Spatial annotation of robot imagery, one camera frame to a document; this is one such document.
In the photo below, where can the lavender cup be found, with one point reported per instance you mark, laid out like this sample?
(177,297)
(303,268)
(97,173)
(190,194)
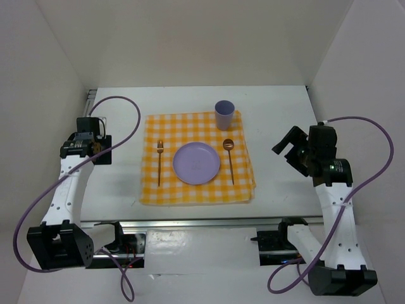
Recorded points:
(224,112)

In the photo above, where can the copper fork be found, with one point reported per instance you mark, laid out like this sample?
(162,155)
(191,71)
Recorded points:
(160,149)

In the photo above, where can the aluminium front rail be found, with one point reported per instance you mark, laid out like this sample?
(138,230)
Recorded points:
(206,223)

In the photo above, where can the copper spoon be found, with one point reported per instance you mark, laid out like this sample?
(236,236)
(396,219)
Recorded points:
(228,145)

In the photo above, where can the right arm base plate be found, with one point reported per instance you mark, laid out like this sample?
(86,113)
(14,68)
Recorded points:
(273,249)

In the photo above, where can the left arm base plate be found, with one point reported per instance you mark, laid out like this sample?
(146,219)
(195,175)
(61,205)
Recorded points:
(128,248)

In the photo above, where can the yellow checkered cloth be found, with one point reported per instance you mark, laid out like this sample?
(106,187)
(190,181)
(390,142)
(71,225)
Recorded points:
(179,129)

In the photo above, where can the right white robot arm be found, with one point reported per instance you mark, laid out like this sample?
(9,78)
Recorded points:
(337,266)

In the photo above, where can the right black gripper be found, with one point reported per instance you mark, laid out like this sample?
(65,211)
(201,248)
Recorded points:
(297,137)

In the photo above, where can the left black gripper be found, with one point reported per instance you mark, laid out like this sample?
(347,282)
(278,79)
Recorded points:
(104,159)

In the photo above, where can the aluminium rail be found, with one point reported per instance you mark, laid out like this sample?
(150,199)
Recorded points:
(206,223)
(89,102)

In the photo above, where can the aluminium left rail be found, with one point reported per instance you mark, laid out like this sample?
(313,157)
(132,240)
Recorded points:
(89,102)

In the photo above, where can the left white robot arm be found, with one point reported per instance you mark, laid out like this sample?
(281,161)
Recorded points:
(59,242)

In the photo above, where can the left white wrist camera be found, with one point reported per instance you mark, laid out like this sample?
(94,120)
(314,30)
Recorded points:
(104,126)

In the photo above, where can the lavender plate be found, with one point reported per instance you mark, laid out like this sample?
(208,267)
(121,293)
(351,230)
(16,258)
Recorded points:
(196,163)

